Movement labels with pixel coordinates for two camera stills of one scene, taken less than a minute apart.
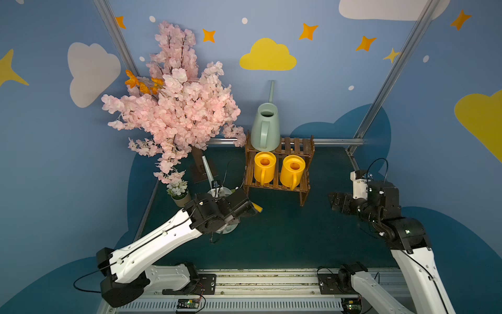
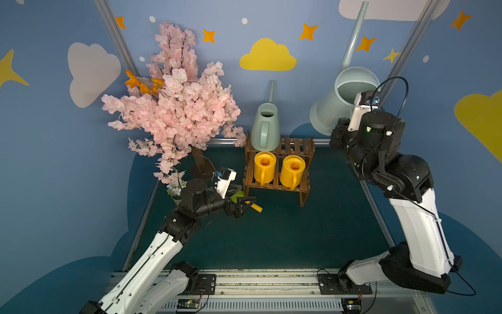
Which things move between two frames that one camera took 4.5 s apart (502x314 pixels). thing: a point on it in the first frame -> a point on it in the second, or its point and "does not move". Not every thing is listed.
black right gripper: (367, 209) -> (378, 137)
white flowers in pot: (180, 193) does not move
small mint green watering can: (265, 135) does not move
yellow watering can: (264, 167) does not move
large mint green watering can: (219, 192) -> (350, 81)
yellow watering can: (291, 171) does not move
